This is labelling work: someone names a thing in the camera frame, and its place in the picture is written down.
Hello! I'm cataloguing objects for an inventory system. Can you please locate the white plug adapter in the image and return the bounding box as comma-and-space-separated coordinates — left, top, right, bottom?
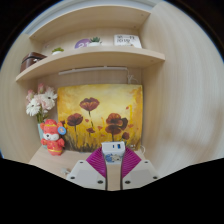
59, 167, 72, 177

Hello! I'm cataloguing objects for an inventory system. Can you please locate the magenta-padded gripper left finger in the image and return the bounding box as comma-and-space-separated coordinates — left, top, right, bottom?
65, 146, 108, 192

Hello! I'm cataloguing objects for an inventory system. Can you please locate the yellow poppy painting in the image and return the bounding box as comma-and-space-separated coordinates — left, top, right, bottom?
56, 83, 144, 154

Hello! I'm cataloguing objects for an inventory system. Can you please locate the white light bar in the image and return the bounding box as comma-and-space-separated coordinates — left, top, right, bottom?
58, 65, 129, 76

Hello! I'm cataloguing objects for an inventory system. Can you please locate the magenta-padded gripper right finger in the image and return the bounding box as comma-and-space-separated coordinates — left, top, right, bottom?
120, 147, 161, 191

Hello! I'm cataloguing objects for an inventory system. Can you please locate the pink and white flower bouquet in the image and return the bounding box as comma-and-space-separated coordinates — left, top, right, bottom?
25, 83, 58, 124

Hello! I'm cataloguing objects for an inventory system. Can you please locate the red plush toy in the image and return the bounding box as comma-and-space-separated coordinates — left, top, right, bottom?
39, 118, 68, 157

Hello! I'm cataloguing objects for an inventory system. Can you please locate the teal vase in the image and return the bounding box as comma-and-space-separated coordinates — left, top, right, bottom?
37, 122, 46, 148

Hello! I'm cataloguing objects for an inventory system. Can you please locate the white cable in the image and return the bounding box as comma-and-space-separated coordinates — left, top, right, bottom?
139, 144, 148, 156

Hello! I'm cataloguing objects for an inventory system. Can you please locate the wooden shelf unit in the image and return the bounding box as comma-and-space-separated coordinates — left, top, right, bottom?
14, 4, 167, 83

